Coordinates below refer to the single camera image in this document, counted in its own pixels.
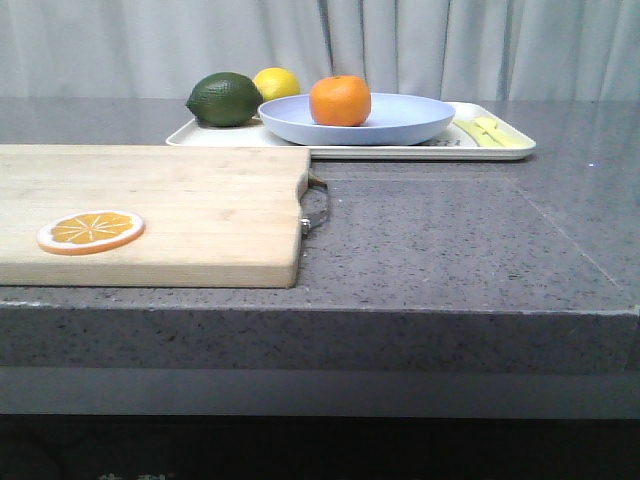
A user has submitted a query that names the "green lime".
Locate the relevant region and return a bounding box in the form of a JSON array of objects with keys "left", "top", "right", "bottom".
[{"left": 186, "top": 72, "right": 263, "bottom": 127}]

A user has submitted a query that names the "metal cutting board handle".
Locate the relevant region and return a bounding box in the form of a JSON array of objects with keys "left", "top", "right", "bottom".
[{"left": 300, "top": 171, "right": 330, "bottom": 237}]

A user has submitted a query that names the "grey curtain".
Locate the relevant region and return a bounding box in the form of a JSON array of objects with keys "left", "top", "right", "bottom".
[{"left": 1, "top": 1, "right": 639, "bottom": 101}]

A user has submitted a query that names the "orange fruit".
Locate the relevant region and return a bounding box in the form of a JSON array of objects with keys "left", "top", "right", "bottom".
[{"left": 309, "top": 75, "right": 372, "bottom": 127}]

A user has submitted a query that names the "orange slice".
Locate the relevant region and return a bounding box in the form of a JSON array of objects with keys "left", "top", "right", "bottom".
[{"left": 36, "top": 210, "right": 146, "bottom": 256}]

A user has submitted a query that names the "cream white tray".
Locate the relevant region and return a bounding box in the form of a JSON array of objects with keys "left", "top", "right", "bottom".
[{"left": 166, "top": 102, "right": 536, "bottom": 161}]

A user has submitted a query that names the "light blue plate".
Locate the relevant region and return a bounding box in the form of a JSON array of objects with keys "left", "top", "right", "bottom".
[{"left": 258, "top": 93, "right": 456, "bottom": 146}]

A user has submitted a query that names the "yellow lemon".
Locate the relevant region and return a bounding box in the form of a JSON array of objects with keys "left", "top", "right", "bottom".
[{"left": 253, "top": 67, "right": 301, "bottom": 102}]

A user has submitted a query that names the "pale yellow utensil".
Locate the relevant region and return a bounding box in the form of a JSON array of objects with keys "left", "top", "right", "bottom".
[
  {"left": 453, "top": 119, "right": 503, "bottom": 148},
  {"left": 474, "top": 117, "right": 527, "bottom": 148}
]

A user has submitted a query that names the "wooden cutting board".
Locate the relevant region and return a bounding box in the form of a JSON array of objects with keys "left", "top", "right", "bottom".
[{"left": 1, "top": 145, "right": 310, "bottom": 288}]

